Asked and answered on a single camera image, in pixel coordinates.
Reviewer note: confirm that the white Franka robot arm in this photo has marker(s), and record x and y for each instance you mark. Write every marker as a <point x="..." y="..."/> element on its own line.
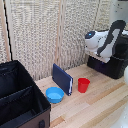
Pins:
<point x="103" y="41"/>

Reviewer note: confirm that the black air fryer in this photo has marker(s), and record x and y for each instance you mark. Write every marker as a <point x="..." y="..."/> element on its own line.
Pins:
<point x="111" y="65"/>

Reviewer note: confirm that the dark blue book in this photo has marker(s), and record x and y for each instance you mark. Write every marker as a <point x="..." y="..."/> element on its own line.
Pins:
<point x="62" y="79"/>

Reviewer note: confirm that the red plastic cup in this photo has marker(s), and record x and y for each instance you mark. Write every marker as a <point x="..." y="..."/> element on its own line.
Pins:
<point x="83" y="85"/>

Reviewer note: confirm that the blue plastic bowl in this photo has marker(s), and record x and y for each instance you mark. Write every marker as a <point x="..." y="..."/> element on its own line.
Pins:
<point x="54" y="94"/>

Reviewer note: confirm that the woven folding screen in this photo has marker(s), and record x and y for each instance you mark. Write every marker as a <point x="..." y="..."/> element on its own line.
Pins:
<point x="40" y="30"/>

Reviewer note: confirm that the black fabric storage box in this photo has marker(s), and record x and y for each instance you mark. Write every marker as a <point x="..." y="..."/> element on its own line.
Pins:
<point x="20" y="96"/>

